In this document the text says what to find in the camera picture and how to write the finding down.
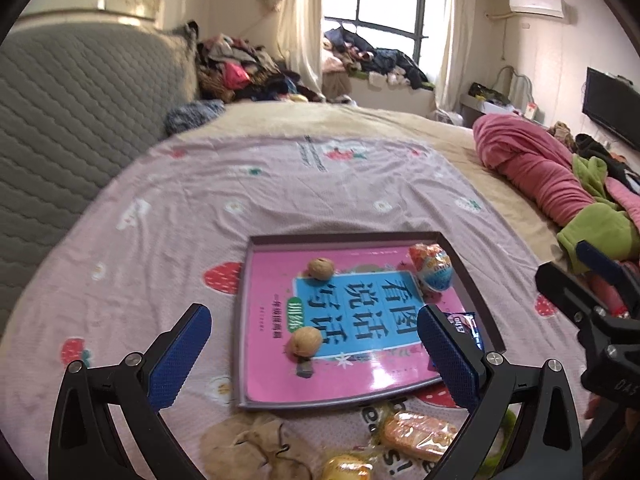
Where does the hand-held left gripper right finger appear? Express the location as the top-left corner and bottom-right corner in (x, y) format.
(416, 303), (586, 480)

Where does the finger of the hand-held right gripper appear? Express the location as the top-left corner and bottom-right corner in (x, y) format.
(535, 262), (626, 356)
(575, 240), (640, 311)

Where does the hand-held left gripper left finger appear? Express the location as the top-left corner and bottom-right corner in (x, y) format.
(48, 303), (213, 480)

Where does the blue cookie packet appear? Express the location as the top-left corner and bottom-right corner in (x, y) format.
(445, 311), (486, 351)

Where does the dark shallow cardboard box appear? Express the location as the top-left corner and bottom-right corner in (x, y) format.
(235, 231), (507, 411)

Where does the clear orange-print cracker packet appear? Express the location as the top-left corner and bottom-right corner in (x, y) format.
(372, 407), (460, 463)

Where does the green fuzzy scrunchie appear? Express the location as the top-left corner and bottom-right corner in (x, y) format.
(492, 406), (518, 448)

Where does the blue egg-shaped toy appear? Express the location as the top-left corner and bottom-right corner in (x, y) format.
(409, 243), (455, 292)

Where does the beige scrunchie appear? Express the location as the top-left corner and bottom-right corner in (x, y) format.
(201, 416), (313, 480)

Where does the walnut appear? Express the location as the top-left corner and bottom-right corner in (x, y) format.
(306, 257), (335, 281)
(290, 326), (323, 359)

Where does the yellow rice cracker packet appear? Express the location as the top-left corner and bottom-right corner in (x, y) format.
(320, 454), (376, 480)

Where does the green fleece blanket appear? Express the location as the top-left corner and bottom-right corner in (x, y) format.
(556, 155), (640, 276)

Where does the pink and blue book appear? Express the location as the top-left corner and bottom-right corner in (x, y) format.
(245, 247), (468, 403)

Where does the black clothing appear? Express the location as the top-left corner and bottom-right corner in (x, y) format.
(575, 133), (640, 181)

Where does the pink quilt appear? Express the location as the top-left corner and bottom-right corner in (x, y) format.
(472, 113), (640, 318)

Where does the black television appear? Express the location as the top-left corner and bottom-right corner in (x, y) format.
(584, 66), (640, 151)

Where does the pink strawberry-print bedsheet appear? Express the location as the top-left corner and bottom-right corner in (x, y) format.
(0, 132), (596, 480)

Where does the white desk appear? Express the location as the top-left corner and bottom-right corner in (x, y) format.
(459, 92), (548, 126)

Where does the dark blue floral cloth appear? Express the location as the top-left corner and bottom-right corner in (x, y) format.
(165, 100), (226, 136)

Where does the white air conditioner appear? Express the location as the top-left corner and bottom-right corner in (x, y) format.
(509, 0), (571, 23)

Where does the cream curtain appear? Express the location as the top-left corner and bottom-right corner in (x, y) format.
(435, 0), (478, 111)
(272, 0), (326, 103)

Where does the grey quilted headboard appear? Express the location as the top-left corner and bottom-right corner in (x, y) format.
(0, 20), (201, 341)

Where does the pile of mixed clothes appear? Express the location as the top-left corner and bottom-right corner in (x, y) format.
(195, 34), (326, 103)

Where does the pile of dark clothes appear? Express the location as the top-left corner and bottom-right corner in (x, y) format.
(322, 22), (436, 92)

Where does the white curved metal frame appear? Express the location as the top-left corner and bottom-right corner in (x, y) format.
(495, 65), (533, 106)

